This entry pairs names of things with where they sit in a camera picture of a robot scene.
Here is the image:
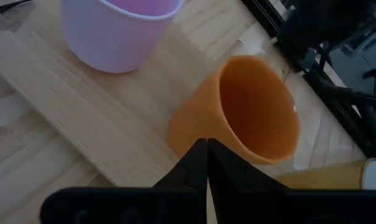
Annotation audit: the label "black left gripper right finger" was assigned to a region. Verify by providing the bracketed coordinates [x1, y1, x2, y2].
[207, 138, 376, 224]

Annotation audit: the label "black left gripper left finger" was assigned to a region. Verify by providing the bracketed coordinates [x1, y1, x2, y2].
[40, 138, 208, 224]

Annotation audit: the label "large mug with white inside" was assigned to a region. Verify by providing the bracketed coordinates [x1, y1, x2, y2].
[273, 157, 376, 191]

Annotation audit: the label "medium orange plastic cup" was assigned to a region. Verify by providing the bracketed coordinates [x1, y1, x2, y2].
[167, 55, 300, 166]

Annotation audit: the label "small purple plastic cup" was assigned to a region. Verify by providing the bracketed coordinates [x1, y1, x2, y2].
[60, 0, 185, 74]

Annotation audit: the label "black frame rails by right arm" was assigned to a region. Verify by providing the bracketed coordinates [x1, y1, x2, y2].
[240, 0, 376, 161]

